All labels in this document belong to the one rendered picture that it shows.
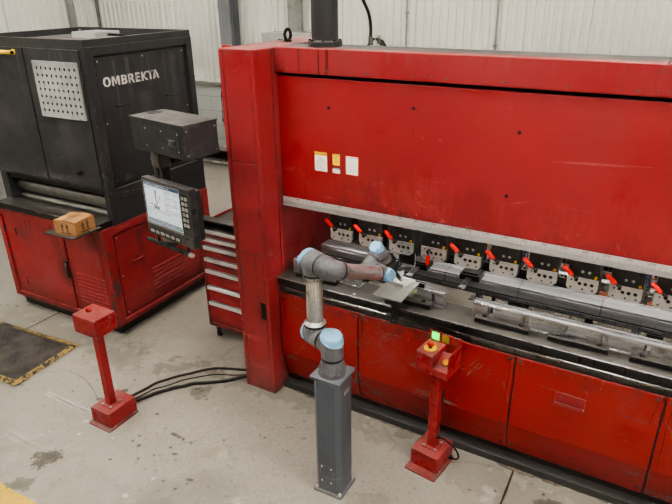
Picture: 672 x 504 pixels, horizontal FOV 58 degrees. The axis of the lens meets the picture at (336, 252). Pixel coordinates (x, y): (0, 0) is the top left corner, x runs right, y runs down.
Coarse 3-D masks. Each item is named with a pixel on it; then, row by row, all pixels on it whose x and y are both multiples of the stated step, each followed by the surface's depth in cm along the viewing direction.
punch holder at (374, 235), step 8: (360, 224) 359; (368, 224) 356; (376, 224) 353; (384, 224) 355; (368, 232) 358; (376, 232) 355; (360, 240) 363; (368, 240) 361; (376, 240) 358; (384, 240) 360
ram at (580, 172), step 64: (320, 128) 349; (384, 128) 329; (448, 128) 310; (512, 128) 294; (576, 128) 279; (640, 128) 266; (320, 192) 366; (384, 192) 343; (448, 192) 323; (512, 192) 305; (576, 192) 289; (640, 192) 275; (576, 256) 301; (640, 256) 285
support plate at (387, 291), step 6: (414, 282) 357; (384, 288) 350; (390, 288) 350; (396, 288) 350; (402, 288) 350; (408, 288) 350; (414, 288) 350; (372, 294) 343; (378, 294) 343; (384, 294) 343; (390, 294) 343; (396, 294) 343; (402, 294) 343; (408, 294) 344; (390, 300) 338; (396, 300) 337; (402, 300) 337
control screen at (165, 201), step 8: (144, 184) 356; (152, 184) 351; (152, 192) 353; (160, 192) 348; (168, 192) 342; (176, 192) 337; (152, 200) 356; (160, 200) 351; (168, 200) 345; (176, 200) 340; (152, 208) 359; (160, 208) 353; (168, 208) 348; (176, 208) 342; (152, 216) 362; (160, 216) 356; (168, 216) 351; (176, 216) 345; (160, 224) 359; (168, 224) 353; (176, 224) 348
